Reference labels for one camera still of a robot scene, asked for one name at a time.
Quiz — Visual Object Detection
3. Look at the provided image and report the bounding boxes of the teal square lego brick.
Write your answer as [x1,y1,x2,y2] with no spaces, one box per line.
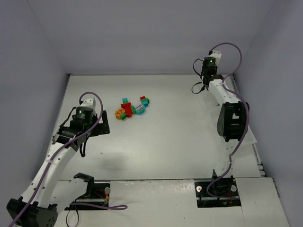
[122,98,129,104]

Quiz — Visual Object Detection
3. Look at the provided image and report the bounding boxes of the blue flower face lego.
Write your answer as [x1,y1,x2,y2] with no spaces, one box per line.
[135,105,146,115]

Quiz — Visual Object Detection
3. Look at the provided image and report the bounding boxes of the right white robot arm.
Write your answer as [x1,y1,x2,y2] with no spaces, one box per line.
[191,53,250,196]

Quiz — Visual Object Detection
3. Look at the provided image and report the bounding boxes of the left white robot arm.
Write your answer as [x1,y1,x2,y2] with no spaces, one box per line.
[6,105,110,227]

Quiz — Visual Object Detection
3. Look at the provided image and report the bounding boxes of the yellow orange flower lego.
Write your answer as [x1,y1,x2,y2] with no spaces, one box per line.
[115,108,125,119]

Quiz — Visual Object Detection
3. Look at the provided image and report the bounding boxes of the red rounded lego brick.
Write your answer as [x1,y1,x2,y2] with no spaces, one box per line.
[123,105,133,118]

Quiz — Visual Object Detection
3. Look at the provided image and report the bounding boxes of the red long lego brick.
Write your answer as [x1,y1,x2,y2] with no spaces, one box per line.
[121,102,132,110]

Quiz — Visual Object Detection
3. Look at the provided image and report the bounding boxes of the green rounded lego brick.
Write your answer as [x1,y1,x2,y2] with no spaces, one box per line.
[131,105,136,114]

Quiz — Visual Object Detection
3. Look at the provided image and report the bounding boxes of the clear plastic compartment tray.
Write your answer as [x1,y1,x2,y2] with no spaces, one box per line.
[197,92,257,145]

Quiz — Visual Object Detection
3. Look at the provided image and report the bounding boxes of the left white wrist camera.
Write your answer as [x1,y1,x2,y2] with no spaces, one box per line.
[79,97,96,115]

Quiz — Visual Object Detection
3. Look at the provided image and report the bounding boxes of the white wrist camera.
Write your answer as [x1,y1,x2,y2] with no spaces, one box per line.
[79,97,96,115]
[208,50,222,66]

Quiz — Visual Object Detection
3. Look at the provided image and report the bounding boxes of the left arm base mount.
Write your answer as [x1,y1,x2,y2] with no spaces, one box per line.
[73,173,110,207]

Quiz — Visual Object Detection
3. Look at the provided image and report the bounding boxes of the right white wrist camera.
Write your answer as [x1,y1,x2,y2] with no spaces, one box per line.
[208,50,222,66]

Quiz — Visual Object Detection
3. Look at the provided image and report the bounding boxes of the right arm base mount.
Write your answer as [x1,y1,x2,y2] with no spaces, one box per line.
[194,170,241,208]

